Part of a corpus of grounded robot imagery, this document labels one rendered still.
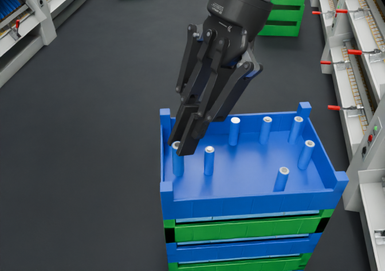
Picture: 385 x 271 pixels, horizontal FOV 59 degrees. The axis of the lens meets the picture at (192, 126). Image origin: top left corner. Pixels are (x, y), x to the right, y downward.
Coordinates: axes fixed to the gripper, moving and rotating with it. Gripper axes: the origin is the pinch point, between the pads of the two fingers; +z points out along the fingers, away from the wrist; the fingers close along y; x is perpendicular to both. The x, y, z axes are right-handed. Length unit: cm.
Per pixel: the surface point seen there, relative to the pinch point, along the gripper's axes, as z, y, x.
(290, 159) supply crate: 5.7, 4.0, 26.3
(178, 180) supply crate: 14.6, -4.1, 7.3
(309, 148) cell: 0.4, 7.2, 23.8
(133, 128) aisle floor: 39, -55, 32
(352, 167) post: 13, 4, 63
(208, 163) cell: 9.3, -1.9, 10.5
